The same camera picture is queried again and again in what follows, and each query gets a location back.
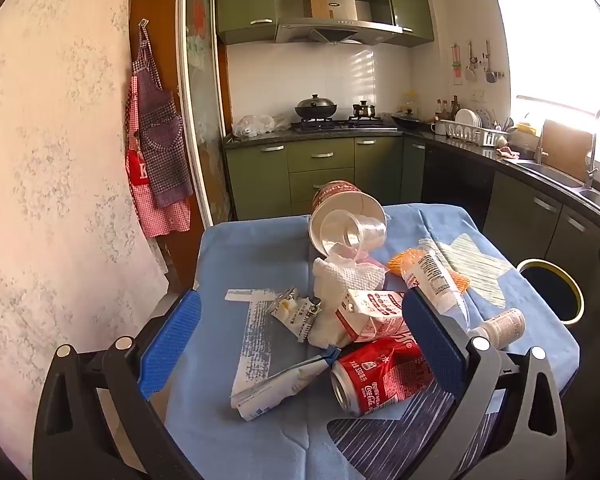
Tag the wall socket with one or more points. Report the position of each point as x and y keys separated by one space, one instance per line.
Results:
x=478 y=96

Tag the steel range hood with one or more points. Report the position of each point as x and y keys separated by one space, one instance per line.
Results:
x=340 y=30

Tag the hanging grey spatula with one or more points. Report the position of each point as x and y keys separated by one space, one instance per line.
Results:
x=489 y=75

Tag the black gas stove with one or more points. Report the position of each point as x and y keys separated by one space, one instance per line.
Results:
x=330 y=125

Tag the green base cabinets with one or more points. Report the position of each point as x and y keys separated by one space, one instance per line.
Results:
x=260 y=175

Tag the small steel tap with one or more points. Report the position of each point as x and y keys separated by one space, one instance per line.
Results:
x=540 y=147

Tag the frosted glass sliding door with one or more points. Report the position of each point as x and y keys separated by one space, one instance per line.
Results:
x=202 y=110

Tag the blue star-print tablecloth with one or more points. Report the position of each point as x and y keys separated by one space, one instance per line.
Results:
x=260 y=260

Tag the red soda can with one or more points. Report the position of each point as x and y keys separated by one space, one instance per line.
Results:
x=380 y=375

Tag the white mug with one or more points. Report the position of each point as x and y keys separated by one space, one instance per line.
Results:
x=437 y=128

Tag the yellow container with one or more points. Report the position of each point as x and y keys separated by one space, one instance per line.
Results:
x=526 y=128

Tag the purple checked apron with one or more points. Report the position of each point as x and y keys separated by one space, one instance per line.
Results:
x=162 y=135

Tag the white and blue snack bag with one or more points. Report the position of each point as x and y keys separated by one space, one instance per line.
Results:
x=280 y=380

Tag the steel double sink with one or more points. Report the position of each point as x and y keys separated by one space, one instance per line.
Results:
x=555 y=175

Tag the white dish rack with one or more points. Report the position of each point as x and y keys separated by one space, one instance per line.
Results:
x=472 y=135

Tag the hanging pink and green utensil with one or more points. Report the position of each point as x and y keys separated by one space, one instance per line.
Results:
x=455 y=62

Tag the pink milk carton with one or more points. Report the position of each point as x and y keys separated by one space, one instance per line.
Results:
x=375 y=315

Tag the hanging white ladle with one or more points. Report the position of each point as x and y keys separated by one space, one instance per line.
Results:
x=470 y=72

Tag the small white printed wrapper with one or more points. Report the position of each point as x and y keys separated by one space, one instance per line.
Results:
x=300 y=317

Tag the pink cloth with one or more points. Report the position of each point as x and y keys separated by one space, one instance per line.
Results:
x=507 y=154

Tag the clear plastic cup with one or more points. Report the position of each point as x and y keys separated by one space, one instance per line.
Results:
x=360 y=232

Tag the small steel pot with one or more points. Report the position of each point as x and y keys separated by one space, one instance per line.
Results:
x=364 y=110

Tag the white paper towel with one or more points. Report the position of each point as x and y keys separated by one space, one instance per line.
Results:
x=340 y=275

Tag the wooden cutting board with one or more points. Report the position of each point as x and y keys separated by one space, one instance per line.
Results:
x=565 y=150

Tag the black lidded wok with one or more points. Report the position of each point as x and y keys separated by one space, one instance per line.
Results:
x=315 y=106

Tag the yellow-rimmed trash bin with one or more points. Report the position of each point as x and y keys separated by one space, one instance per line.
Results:
x=550 y=290

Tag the red instant noodle cup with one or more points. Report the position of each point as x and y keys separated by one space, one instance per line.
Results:
x=347 y=205

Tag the small white yogurt bottle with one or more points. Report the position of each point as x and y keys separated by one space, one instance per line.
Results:
x=505 y=325

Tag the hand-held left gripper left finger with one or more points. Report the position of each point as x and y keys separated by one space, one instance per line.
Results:
x=172 y=345

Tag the black built-in appliance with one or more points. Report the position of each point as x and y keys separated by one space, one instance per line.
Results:
x=455 y=185

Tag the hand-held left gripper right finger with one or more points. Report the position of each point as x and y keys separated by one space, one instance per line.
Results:
x=430 y=340

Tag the black frying pan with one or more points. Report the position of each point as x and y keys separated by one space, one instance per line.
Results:
x=407 y=119

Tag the yellow-topped bottle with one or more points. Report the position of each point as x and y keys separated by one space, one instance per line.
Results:
x=409 y=102

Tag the white plates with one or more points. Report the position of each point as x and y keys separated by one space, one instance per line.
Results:
x=466 y=117

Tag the dark sauce bottles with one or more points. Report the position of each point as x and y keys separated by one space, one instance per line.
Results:
x=445 y=106

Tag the orange snack packet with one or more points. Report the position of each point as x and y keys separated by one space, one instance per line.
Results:
x=405 y=260

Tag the bright window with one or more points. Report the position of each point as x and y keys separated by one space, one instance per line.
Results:
x=555 y=35

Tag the clear plastic bags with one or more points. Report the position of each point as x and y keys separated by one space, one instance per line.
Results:
x=252 y=125

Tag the white labelled plastic bottle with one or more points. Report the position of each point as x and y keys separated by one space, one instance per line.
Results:
x=432 y=280

